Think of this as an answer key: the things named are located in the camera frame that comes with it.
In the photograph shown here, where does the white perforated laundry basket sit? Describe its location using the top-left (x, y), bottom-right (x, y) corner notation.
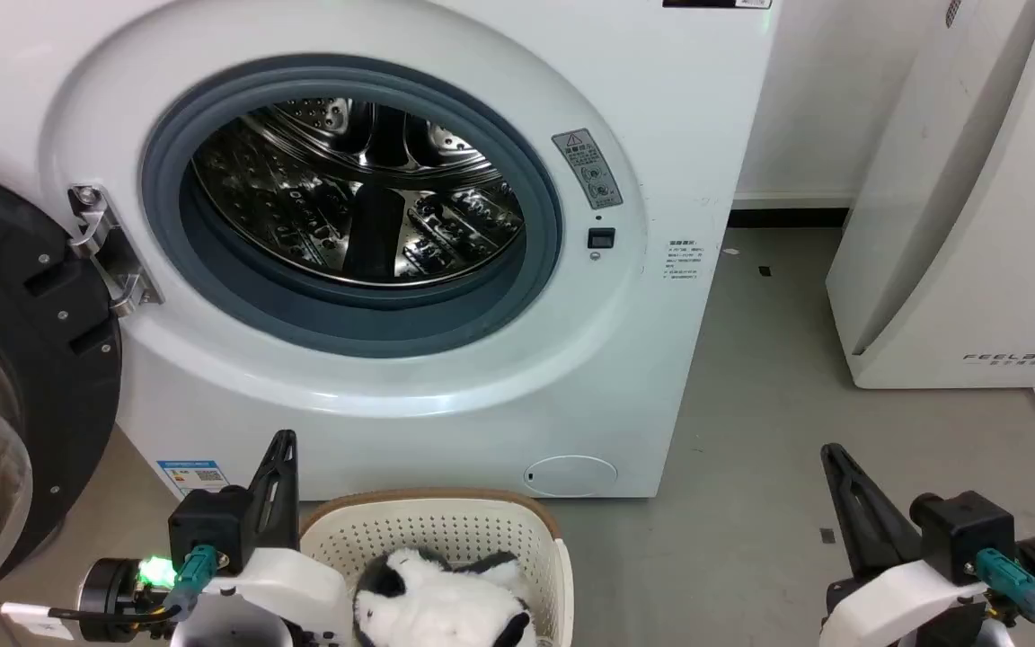
top-left (299, 488), bottom-right (576, 647)

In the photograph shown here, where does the white air purifier appliance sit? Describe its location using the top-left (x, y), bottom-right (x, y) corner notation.
top-left (825, 0), bottom-right (1035, 391)

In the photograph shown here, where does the oval drain filter cover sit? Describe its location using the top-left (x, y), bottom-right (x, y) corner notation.
top-left (522, 455), bottom-right (619, 498)

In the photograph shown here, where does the black washing machine door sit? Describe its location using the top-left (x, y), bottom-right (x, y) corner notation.
top-left (0, 160), bottom-right (124, 608)

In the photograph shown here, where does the white front-load washing machine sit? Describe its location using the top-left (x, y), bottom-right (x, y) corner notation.
top-left (0, 0), bottom-right (781, 501)

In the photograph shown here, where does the stainless steel washing machine drum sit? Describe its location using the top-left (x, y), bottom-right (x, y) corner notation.
top-left (191, 97), bottom-right (526, 289)

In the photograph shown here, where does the grey rubber door gasket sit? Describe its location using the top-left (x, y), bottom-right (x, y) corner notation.
top-left (141, 65), bottom-right (564, 359)

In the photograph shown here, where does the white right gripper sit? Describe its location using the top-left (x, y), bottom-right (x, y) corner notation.
top-left (820, 442), bottom-right (995, 647)

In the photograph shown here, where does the grey warning sticker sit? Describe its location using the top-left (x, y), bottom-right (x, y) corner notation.
top-left (552, 129), bottom-right (624, 211)

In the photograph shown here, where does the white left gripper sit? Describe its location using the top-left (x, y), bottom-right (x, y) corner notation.
top-left (170, 430), bottom-right (356, 647)

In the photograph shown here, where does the metal door hinge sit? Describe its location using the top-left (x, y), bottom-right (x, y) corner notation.
top-left (67, 184), bottom-right (164, 318)

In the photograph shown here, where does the black cable with teal plug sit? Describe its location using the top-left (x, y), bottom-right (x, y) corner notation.
top-left (975, 549), bottom-right (1035, 647)
top-left (0, 544), bottom-right (218, 641)

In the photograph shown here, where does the blue energy label sticker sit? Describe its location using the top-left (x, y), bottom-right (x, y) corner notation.
top-left (156, 459), bottom-right (232, 501)

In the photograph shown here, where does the black and white plush toy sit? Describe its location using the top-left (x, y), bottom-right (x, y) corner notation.
top-left (352, 546), bottom-right (539, 647)

